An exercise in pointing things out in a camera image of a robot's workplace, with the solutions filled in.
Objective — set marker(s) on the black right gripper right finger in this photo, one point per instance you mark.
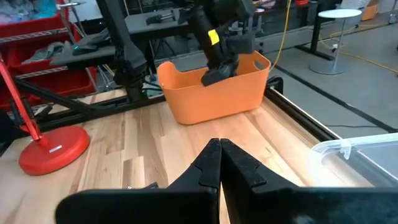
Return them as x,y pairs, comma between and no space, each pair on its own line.
280,205

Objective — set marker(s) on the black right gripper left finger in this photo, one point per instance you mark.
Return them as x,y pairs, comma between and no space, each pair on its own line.
186,205

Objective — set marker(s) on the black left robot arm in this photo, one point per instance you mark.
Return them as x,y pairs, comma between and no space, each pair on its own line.
130,59

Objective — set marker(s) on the orange plastic bin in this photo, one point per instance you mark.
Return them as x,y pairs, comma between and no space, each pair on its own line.
217,99

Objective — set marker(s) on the grey work table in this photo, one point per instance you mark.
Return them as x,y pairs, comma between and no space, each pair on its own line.
140,25

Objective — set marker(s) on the clear plastic container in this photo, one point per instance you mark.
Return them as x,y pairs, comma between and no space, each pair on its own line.
357,155

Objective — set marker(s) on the black computer mouse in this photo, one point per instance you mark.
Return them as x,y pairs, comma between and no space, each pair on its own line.
85,49

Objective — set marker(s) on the white round side table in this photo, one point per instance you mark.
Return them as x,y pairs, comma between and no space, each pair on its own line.
339,14

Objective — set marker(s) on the red desk lamp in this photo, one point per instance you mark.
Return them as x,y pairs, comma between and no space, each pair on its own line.
53,149

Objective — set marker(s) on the orange box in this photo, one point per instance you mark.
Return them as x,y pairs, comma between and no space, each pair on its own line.
370,12

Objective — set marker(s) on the red storage bin rack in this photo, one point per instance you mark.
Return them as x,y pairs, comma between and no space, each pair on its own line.
46,24

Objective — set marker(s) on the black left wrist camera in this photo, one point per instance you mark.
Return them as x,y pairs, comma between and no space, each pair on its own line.
242,43

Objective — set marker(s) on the black aluminium table frame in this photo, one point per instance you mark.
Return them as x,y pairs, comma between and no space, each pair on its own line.
298,115

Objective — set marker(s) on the black desk frame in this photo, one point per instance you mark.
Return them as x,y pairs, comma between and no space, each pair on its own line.
317,31

